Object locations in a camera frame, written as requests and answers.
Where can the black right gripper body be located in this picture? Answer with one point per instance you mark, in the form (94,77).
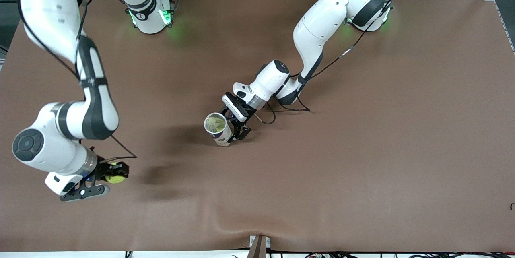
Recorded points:
(100,168)

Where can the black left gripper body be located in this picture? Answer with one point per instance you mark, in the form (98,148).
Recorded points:
(242,124)

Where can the white blue tennis ball can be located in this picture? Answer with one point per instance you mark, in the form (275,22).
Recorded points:
(222,138)

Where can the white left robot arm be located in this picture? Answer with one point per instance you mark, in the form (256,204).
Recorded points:
(322,28)

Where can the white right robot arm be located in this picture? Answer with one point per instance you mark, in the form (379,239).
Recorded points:
(52,8)

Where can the brown table mat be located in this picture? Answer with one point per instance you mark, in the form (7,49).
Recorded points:
(241,209)

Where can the grey metal table bracket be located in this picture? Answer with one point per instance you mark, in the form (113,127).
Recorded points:
(259,248)

